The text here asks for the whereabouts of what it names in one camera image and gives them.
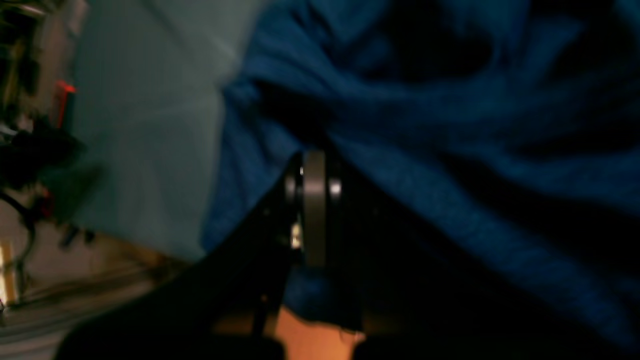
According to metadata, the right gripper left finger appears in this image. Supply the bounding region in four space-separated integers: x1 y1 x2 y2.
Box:
55 150 329 360

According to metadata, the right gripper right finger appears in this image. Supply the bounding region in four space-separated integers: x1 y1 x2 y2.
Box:
325 157 636 360

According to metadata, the dark blue t-shirt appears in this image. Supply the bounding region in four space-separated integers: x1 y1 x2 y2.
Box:
201 0 639 357

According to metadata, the light blue table cloth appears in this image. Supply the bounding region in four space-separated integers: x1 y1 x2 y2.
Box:
71 0 268 260

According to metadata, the orange black clamp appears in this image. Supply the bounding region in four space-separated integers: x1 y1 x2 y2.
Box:
50 80 77 131

